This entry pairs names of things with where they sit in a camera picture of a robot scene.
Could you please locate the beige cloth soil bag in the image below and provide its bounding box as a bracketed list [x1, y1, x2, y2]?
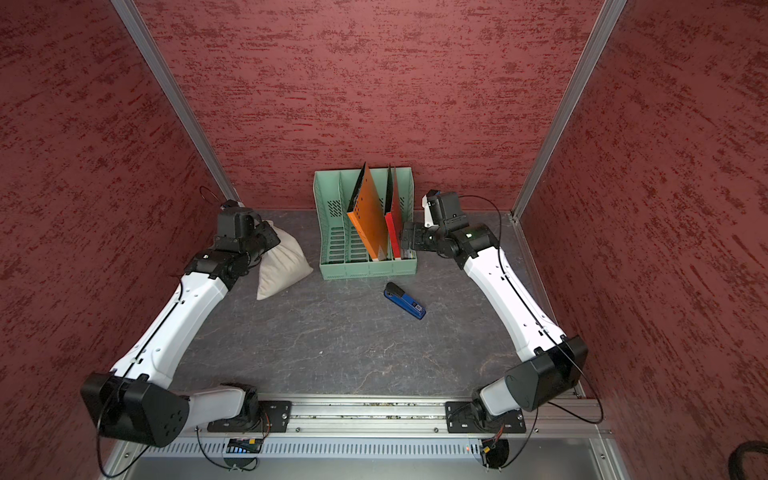
[257, 220, 313, 301]

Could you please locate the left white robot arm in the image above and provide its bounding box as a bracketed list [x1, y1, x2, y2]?
[81, 201, 280, 447]

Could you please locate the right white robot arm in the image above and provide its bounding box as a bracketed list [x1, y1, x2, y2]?
[401, 190, 588, 419]

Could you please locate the red folder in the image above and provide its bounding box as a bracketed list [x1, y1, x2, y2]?
[384, 166, 402, 260]

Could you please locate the orange folder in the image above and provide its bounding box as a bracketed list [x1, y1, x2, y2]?
[347, 164, 389, 261]

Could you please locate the blue black stapler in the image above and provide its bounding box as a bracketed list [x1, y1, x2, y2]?
[383, 282, 426, 320]

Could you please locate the green file organizer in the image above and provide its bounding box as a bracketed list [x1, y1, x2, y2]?
[313, 167, 418, 280]

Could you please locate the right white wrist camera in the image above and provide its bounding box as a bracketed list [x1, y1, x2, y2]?
[422, 190, 443, 228]

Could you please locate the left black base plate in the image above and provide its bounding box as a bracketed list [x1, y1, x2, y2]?
[206, 400, 293, 435]

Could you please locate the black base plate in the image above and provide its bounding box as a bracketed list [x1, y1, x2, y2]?
[444, 401, 526, 434]
[206, 400, 293, 435]

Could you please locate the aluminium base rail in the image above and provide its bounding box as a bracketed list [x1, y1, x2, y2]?
[101, 393, 631, 480]

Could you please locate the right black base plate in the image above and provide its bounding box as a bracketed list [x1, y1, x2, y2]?
[444, 401, 526, 434]

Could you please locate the left aluminium corner post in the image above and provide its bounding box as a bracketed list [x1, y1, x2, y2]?
[110, 0, 242, 203]

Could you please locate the aluminium corner post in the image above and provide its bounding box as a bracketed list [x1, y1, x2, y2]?
[110, 0, 242, 203]
[511, 0, 627, 223]

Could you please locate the right aluminium corner post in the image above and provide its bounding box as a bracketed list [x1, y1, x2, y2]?
[511, 0, 627, 223]

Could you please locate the black cable bundle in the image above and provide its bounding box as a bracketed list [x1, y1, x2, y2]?
[727, 440, 768, 480]

